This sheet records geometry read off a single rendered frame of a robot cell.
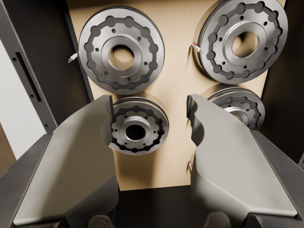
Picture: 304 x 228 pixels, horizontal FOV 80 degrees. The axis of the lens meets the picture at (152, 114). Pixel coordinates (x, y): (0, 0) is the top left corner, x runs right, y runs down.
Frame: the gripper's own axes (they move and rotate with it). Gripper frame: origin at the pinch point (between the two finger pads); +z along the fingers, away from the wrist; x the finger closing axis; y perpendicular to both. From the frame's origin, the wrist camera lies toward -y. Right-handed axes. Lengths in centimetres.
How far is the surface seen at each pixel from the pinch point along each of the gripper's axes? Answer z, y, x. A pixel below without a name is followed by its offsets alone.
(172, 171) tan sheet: 14.6, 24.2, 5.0
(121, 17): 11.4, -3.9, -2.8
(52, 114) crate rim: 4.7, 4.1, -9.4
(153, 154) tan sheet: 14.6, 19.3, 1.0
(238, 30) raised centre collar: 10.9, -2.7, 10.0
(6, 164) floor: 97, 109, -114
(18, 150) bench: 28, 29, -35
